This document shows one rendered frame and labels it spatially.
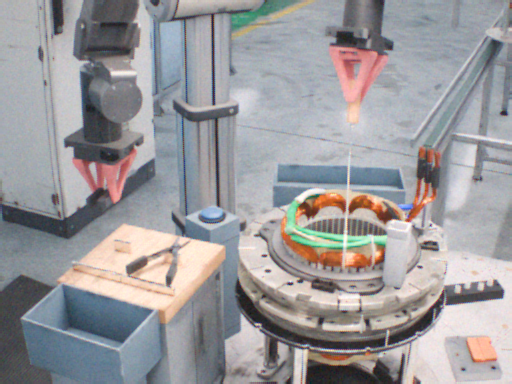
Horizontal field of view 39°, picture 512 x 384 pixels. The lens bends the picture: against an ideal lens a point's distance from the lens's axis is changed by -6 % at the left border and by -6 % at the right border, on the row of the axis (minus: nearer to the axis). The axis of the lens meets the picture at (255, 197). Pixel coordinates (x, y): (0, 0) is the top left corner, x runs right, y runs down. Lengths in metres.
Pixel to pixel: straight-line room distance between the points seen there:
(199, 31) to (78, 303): 0.58
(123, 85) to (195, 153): 0.56
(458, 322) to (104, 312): 0.76
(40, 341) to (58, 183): 2.35
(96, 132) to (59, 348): 0.30
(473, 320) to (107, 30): 0.96
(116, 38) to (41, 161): 2.41
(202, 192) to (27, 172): 2.04
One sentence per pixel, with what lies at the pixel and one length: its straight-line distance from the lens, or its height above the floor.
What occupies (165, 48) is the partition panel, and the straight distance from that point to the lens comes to 4.95.
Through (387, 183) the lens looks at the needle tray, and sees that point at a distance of 1.52.
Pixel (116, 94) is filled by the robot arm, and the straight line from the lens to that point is 0.95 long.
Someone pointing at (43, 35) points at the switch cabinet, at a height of 0.97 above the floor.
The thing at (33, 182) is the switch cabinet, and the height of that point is 0.26.
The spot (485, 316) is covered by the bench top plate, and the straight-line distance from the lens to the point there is 1.59.
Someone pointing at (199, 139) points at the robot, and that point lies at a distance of 1.48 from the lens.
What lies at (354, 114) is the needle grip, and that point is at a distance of 1.05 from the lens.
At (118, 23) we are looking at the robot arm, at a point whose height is 1.44.
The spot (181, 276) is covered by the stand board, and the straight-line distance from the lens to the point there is 1.13.
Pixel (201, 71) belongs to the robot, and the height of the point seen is 1.25.
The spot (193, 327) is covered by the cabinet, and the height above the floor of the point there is 0.97.
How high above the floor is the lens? 1.66
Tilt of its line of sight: 26 degrees down
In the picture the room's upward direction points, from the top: straight up
